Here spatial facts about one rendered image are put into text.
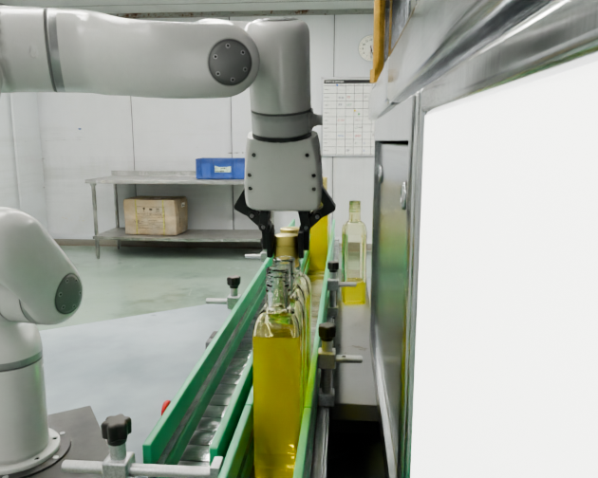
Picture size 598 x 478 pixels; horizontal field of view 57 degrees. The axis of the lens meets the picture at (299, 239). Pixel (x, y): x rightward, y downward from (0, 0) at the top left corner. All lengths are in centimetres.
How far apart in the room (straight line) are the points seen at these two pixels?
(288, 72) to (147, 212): 567
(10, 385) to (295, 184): 50
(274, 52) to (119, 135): 640
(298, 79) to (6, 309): 50
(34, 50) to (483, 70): 51
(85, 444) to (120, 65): 62
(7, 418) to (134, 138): 614
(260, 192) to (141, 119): 623
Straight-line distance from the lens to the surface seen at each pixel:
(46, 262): 79
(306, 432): 65
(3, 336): 90
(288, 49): 65
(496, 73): 17
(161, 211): 621
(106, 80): 61
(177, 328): 165
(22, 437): 95
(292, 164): 69
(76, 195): 729
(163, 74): 58
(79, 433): 103
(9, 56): 63
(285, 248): 74
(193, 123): 672
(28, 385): 92
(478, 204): 19
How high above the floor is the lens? 129
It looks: 10 degrees down
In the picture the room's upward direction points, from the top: straight up
